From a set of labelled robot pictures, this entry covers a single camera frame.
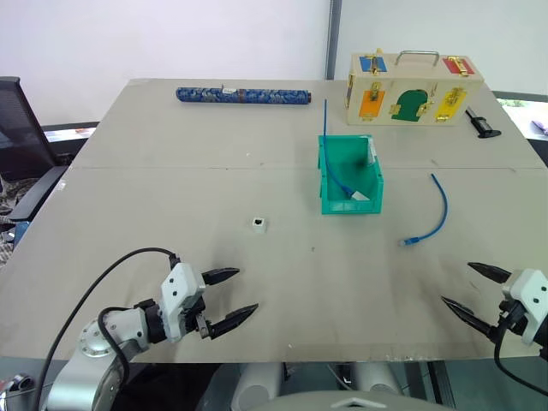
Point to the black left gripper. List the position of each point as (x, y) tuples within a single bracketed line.
[(193, 319)]

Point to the black office chair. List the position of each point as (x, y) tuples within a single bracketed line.
[(17, 141)]

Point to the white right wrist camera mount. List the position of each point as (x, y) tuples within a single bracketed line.
[(531, 299)]

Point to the white side desk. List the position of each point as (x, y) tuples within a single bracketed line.
[(68, 130)]

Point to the grey robot torso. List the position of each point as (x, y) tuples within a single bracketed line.
[(351, 402)]

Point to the dark side table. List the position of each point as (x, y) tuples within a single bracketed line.
[(531, 145)]

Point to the blue patterned fabric roll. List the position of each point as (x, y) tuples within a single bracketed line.
[(240, 96)]

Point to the white paper slip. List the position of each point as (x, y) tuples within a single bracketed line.
[(360, 197)]

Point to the green plastic storage bin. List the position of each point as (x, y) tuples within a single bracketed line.
[(368, 192)]

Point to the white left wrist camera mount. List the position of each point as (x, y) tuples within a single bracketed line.
[(177, 295)]

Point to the grey rounded robot leg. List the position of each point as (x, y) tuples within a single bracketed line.
[(257, 385), (379, 381)]

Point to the black caliper tool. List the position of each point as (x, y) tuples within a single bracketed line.
[(484, 125)]

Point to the grey vertical window post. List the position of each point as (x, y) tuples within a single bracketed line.
[(334, 38)]

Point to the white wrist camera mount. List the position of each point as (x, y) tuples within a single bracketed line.
[(531, 299), (177, 295)]

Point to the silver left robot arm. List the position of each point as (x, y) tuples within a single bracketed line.
[(90, 342)]

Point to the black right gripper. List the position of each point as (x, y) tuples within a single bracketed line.
[(511, 319)]

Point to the small white connector block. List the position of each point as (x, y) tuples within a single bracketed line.
[(258, 225)]

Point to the wooden lock puzzle box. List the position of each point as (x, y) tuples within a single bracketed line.
[(411, 81)]

